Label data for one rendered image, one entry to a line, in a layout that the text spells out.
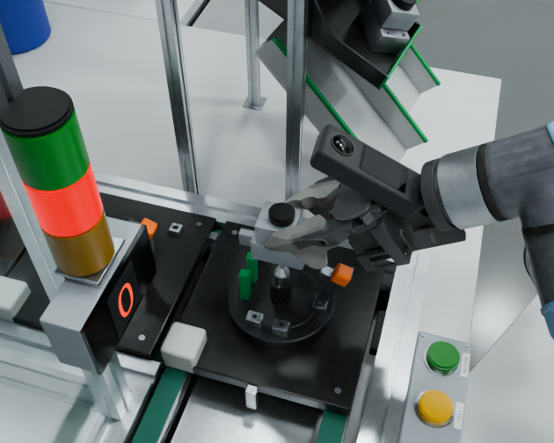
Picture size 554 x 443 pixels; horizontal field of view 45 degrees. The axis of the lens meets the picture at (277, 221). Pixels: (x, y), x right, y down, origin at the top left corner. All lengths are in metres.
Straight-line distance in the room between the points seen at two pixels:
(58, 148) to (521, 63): 2.80
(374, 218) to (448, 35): 2.61
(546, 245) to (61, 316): 0.41
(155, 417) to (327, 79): 0.52
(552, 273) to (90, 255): 0.39
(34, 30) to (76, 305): 1.07
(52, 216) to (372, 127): 0.62
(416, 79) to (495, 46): 2.06
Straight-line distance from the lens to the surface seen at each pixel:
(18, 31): 1.56
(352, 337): 0.86
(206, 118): 1.32
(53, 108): 0.47
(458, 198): 0.62
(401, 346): 0.87
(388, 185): 0.64
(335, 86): 0.99
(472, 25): 3.34
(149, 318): 0.88
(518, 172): 0.61
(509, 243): 2.34
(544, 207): 0.60
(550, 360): 1.04
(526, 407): 0.99
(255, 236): 0.75
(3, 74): 0.48
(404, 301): 0.92
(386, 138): 1.04
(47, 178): 0.48
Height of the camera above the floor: 1.69
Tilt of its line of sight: 48 degrees down
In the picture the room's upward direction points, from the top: straight up
